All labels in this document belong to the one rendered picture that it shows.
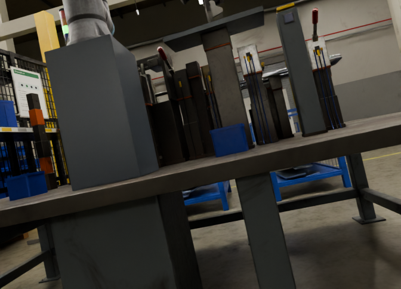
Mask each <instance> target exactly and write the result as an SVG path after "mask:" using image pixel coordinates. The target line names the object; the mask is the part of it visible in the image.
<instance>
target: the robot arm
mask: <svg viewBox="0 0 401 289"><path fill-rule="evenodd" d="M62 1H63V7H64V12H65V16H66V21H67V26H68V30H69V32H68V37H67V45H71V44H75V43H78V42H82V41H86V40H89V39H93V38H97V37H100V36H104V35H108V34H111V35H112V36H113V34H114V31H115V27H114V23H113V21H112V19H111V16H110V11H109V6H108V3H107V0H62ZM189 1H190V0H181V2H182V3H183V4H184V5H185V4H187V3H188V2H189ZM202 2H203V6H205V11H206V16H207V19H208V23H210V22H212V21H216V20H219V19H222V18H223V14H222V12H223V9H222V8H221V7H217V6H216V5H220V4H222V3H224V0H219V1H218V0H202Z"/></svg>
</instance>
